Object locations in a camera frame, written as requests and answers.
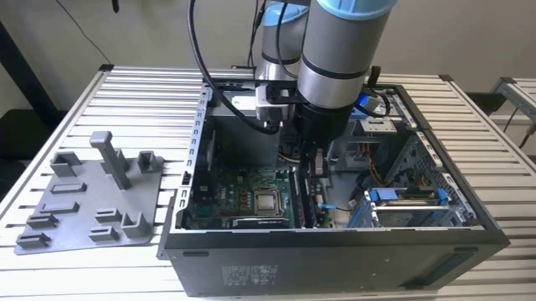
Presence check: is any blue disk carrier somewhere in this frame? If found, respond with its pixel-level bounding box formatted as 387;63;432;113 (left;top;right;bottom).
364;187;452;210

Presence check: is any CPU socket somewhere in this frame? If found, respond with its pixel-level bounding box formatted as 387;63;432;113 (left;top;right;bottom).
250;186;287;218

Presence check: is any black slanted post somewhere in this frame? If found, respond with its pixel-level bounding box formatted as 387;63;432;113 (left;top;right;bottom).
0;20;58;112

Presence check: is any metal slat side table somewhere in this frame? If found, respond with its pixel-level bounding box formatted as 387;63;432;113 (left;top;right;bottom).
490;77;536;126

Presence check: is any black graphics card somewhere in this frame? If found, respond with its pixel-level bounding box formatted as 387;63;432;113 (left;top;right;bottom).
221;216;293;230

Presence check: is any thick black camera cable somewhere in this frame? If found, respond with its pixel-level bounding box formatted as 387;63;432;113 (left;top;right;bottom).
186;0;279;135

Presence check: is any black camera bracket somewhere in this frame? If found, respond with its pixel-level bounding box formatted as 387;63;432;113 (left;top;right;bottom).
265;80;312;106

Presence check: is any grey power supply unit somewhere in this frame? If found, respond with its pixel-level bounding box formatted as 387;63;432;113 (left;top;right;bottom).
208;90;295;167

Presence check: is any silver CPU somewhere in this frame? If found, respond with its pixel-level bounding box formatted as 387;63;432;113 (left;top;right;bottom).
256;194;280;216

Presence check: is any blue-tipped black wire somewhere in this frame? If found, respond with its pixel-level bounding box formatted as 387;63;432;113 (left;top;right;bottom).
317;202;360;213

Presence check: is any thin black cable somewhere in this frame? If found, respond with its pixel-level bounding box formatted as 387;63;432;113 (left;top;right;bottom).
248;0;271;68

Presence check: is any RAM stick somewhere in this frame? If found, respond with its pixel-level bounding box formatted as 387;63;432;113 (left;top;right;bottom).
307;177;327;228

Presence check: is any green Dell motherboard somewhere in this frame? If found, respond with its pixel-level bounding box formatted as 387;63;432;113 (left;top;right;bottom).
184;165;336;230

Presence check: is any grey plastic parts rack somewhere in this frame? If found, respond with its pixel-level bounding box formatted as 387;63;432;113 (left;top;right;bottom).
14;130;168;256

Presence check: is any black PC case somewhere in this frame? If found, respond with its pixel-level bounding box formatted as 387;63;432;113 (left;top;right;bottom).
157;77;512;298

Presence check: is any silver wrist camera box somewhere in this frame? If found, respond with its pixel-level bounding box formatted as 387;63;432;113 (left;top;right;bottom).
254;87;292;131

